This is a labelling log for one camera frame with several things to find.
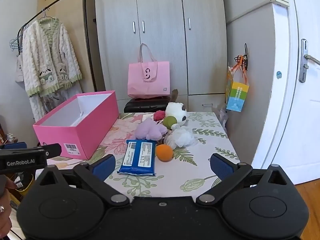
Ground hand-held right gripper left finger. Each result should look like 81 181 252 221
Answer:
35 154 130 205

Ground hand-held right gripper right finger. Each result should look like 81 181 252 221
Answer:
196 153 294 205

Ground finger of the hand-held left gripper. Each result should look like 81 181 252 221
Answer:
4 142 27 150
37 143 62 158

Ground pink cardboard box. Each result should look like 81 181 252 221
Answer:
33 90 120 160

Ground blue wipes packet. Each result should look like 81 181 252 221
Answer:
117 140 157 176

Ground clear plastic item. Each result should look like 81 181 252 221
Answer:
166 126 198 147

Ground orange ball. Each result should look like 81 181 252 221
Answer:
155 144 174 161

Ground green makeup sponge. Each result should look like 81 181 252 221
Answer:
163 115 178 130

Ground person's left hand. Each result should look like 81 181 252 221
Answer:
0 177 18 238

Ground yellow container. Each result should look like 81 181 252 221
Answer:
15 174 34 199

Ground floral tablecloth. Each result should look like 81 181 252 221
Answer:
36 111 253 198

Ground white fluffy pajama pants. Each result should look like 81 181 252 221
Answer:
29 82 83 122

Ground white panda plush toy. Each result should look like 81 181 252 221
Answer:
165 102 188 125

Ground colourful paper gift bag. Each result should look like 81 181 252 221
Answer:
226 65 250 112

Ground black suitcase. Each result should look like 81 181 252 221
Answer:
124 95 172 113

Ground white hanging cloth bag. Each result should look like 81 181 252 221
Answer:
14 52 25 83

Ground white door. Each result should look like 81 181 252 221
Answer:
251 0 320 184

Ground white fluffy cardigan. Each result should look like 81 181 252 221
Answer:
22 17 82 97

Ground pink tote bag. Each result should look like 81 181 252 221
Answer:
127 43 170 99

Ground black clothes rack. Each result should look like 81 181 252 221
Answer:
17 0 92 93

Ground grey wardrobe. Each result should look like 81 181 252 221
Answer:
94 0 228 112

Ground wire clothes hangers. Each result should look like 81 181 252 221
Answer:
10 34 23 50

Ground wall hook with cords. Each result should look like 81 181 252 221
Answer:
234 43 250 72

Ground metal door handle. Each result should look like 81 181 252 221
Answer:
299 39 320 83

